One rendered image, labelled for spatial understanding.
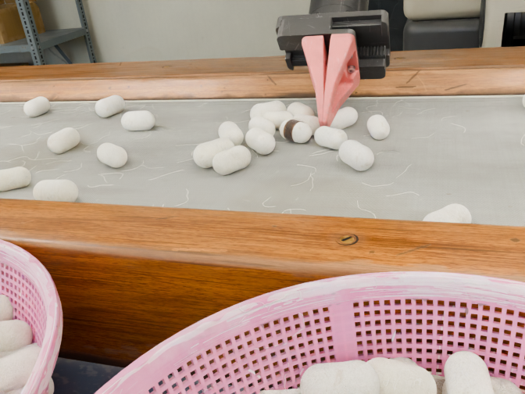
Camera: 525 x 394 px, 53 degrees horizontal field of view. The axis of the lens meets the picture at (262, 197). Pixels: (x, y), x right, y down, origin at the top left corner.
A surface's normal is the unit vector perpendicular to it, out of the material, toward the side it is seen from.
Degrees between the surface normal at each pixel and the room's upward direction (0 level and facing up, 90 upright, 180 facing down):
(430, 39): 90
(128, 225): 0
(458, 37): 90
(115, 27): 90
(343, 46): 60
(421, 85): 45
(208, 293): 90
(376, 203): 0
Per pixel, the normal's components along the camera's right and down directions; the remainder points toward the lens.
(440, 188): -0.11, -0.89
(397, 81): -0.28, -0.30
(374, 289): -0.06, 0.20
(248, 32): -0.29, 0.46
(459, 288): -0.34, 0.21
